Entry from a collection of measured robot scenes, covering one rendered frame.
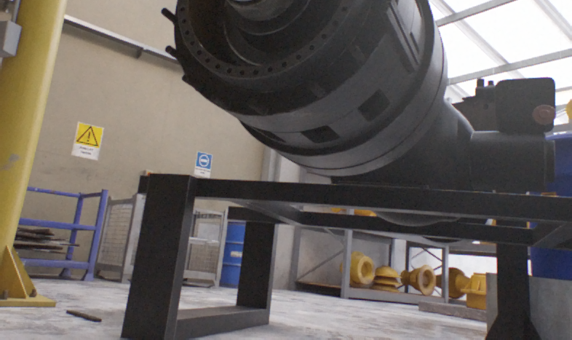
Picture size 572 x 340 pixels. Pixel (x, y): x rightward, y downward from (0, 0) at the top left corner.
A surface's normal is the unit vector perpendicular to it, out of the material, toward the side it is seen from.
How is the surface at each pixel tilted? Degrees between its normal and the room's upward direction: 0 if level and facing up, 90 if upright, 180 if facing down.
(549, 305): 90
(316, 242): 90
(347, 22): 120
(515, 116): 90
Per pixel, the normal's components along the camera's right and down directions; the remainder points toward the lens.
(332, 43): 0.60, 0.65
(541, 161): -0.43, -0.02
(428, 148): 0.71, -0.09
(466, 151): 0.51, -0.18
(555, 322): -0.77, -0.22
